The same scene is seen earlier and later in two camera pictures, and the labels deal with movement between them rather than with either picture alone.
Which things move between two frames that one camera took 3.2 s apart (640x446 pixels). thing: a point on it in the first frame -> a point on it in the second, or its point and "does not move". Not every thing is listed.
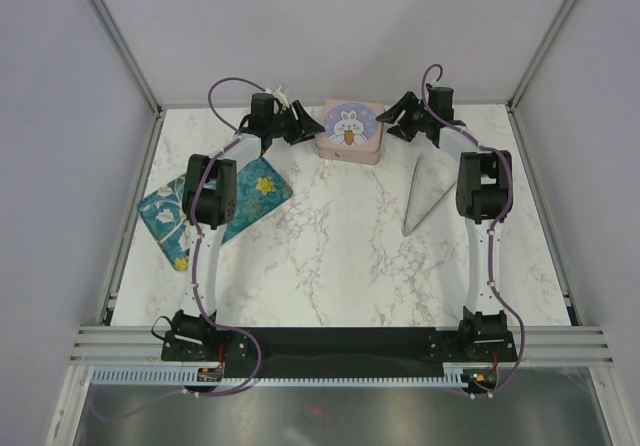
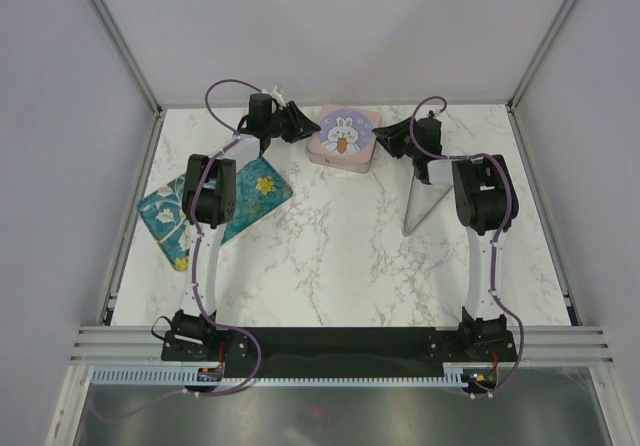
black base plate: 341,346 does not move
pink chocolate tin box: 350,156 -> 341,169
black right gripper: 408,102 -> 390,136
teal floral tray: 260,189 does not move
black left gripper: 302,130 does not move
